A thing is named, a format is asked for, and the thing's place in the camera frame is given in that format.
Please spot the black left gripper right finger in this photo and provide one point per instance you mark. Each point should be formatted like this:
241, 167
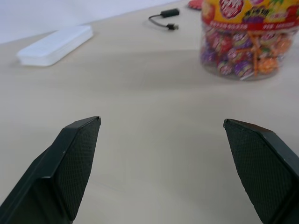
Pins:
264, 172

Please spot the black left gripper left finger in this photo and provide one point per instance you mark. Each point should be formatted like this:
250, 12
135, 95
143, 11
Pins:
56, 172

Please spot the clear lollipop jar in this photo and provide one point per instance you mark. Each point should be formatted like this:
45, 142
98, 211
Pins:
247, 39

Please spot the white flat plastic box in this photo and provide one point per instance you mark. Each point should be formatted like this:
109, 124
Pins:
54, 46

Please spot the red round lid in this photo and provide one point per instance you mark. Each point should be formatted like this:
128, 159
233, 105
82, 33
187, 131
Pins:
195, 4

